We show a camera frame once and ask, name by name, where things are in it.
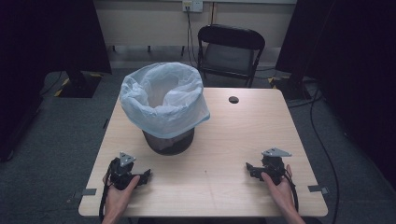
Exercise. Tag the person's left hand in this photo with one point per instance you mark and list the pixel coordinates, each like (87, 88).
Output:
(120, 196)

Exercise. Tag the pale blue plastic bin bag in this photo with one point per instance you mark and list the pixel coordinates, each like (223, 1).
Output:
(163, 96)

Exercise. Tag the dark mesh trash bin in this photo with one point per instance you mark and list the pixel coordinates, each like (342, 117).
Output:
(169, 144)

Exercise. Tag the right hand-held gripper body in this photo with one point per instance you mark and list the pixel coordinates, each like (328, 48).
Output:
(274, 166)

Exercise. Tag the person's right hand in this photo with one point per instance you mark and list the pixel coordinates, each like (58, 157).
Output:
(281, 193)

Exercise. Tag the white wall socket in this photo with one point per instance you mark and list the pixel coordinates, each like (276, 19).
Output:
(192, 5)

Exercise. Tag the grey tape strip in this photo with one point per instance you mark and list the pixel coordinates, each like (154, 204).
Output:
(89, 191)
(318, 188)

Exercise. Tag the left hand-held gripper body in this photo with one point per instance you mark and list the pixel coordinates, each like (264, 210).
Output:
(119, 174)

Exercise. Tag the black folding chair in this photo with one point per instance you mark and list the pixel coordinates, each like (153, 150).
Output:
(230, 53)

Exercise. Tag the dark curtain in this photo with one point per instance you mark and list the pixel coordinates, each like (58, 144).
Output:
(46, 40)
(351, 62)

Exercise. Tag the black stand base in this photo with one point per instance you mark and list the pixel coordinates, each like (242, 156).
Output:
(291, 88)
(79, 85)

